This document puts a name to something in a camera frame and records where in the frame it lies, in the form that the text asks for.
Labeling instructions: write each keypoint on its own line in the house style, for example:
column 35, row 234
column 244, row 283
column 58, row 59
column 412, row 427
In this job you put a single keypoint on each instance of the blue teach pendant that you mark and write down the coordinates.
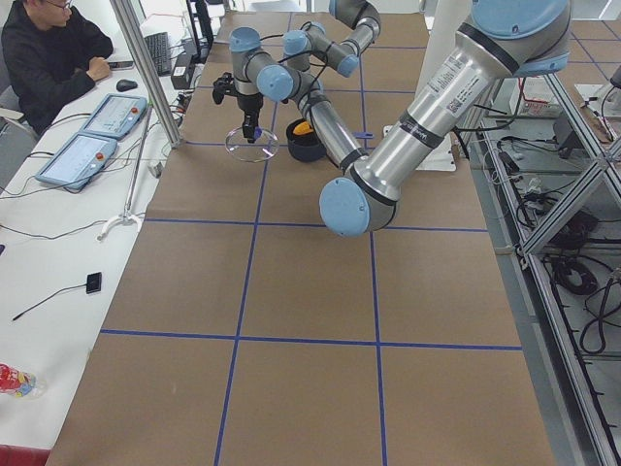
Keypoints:
column 116, row 116
column 83, row 156

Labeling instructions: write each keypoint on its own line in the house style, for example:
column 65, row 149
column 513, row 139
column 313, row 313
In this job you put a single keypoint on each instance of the yellow corn cob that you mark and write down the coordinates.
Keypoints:
column 301, row 129

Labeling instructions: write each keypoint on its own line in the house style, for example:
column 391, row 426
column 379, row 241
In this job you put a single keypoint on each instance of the aluminium frame post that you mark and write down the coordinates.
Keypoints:
column 130, row 27

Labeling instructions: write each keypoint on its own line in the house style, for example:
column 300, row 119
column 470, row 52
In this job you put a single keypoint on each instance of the small black square device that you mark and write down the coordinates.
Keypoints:
column 93, row 282

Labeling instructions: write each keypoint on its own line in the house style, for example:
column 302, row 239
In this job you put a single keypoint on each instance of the aluminium frame rack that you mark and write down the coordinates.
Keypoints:
column 545, row 155

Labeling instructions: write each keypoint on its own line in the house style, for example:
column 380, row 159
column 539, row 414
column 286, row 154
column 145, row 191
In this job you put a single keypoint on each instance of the lower blue teach pendant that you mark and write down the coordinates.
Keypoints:
column 83, row 156

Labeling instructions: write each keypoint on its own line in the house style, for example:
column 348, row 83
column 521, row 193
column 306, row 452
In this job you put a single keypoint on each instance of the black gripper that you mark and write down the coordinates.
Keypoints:
column 249, row 103

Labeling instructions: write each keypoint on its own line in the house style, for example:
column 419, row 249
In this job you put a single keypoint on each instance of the dark pot with blue handle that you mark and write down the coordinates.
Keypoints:
column 310, row 148

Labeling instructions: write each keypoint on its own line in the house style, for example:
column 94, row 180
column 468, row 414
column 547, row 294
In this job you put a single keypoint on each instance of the black computer mouse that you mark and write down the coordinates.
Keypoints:
column 125, row 85

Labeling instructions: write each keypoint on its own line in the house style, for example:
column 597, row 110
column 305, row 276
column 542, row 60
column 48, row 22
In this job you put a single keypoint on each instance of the upper blue teach pendant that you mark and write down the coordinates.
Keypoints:
column 116, row 116

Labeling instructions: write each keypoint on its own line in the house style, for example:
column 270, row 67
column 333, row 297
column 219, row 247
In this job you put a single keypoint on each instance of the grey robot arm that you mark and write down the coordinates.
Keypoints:
column 311, row 40
column 496, row 41

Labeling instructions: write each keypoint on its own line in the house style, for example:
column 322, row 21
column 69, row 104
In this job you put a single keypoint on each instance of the red printed plastic bag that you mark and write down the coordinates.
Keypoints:
column 20, row 384

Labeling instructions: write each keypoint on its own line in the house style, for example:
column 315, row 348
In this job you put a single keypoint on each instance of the black keyboard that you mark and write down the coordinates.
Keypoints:
column 159, row 50

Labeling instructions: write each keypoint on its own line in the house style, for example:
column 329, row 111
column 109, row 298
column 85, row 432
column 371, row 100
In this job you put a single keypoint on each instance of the person in black hoodie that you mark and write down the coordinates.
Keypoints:
column 54, row 56

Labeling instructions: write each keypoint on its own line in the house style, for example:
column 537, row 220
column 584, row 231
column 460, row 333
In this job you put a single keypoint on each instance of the white stand with thin rod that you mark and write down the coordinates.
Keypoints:
column 127, row 216

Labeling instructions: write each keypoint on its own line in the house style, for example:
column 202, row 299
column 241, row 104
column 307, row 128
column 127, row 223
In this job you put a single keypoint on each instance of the glass lid with blue knob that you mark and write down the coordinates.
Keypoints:
column 262, row 147

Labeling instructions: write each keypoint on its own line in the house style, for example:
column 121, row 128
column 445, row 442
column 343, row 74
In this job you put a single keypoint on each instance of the black power adapter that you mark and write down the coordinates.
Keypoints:
column 182, row 72

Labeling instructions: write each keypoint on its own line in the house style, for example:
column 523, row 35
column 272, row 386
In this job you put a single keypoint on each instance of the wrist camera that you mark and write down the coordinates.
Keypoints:
column 222, row 87

